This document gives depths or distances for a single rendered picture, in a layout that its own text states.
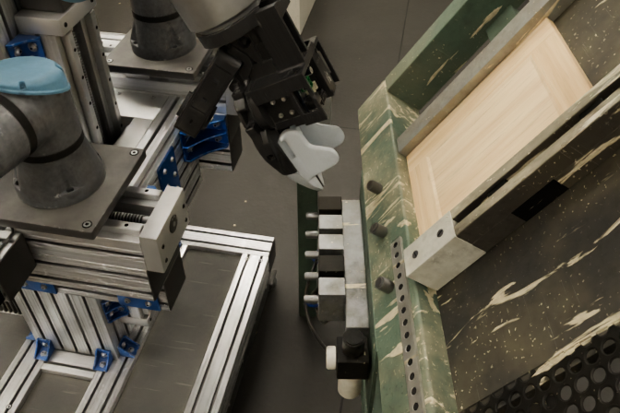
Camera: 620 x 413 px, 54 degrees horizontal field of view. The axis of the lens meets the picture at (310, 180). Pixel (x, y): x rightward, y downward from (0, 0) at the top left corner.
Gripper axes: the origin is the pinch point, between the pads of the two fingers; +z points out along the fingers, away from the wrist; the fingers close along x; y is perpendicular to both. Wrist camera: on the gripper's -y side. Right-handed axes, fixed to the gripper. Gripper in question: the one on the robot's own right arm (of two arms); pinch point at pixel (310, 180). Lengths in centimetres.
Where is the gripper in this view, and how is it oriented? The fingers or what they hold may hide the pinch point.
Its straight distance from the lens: 65.9
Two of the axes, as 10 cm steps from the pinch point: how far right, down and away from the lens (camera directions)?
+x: 2.0, -6.5, 7.3
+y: 8.7, -2.3, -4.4
